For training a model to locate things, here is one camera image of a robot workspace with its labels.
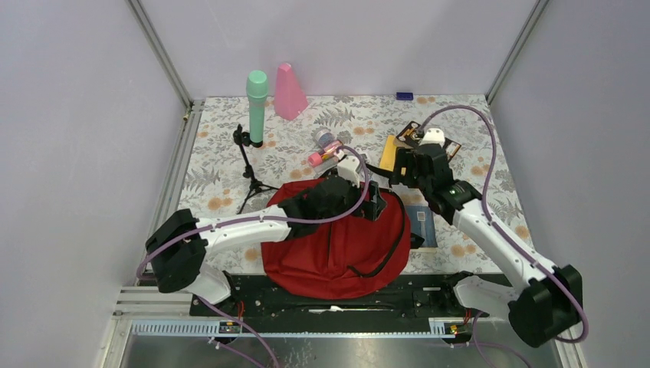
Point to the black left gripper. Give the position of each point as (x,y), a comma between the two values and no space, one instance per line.
(375,205)

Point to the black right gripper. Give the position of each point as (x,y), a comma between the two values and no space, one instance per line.
(405,159)

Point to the red backpack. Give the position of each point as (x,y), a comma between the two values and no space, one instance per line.
(349,258)

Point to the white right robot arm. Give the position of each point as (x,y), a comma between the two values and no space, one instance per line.
(542,300)

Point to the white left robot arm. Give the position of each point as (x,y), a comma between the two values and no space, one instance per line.
(179,249)

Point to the floral table mat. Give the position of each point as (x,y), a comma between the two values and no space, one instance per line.
(214,184)

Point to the black paperback book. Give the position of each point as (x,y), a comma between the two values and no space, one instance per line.
(411,134)

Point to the yellow book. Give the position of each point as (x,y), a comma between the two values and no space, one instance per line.
(388,158)

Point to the dark blue book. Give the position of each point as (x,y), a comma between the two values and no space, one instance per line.
(422,228)

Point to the pink capped tube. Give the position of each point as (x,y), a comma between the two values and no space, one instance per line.
(324,154)

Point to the small blue block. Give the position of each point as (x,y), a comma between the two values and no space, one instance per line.
(404,96)

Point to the clear glitter jar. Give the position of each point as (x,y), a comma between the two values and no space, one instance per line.
(324,137)

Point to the pink cone block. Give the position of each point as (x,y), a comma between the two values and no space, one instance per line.
(289,99)

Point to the black mini tripod stand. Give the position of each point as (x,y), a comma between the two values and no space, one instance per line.
(256,186)

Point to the green toy microphone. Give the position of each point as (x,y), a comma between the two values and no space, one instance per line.
(257,88)

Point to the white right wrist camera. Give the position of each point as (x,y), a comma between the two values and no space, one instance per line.
(433,136)

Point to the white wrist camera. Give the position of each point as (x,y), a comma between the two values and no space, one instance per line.
(349,168)
(433,136)

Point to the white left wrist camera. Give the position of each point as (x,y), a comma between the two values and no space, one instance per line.
(349,168)

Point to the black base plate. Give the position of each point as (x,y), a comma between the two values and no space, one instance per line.
(407,305)

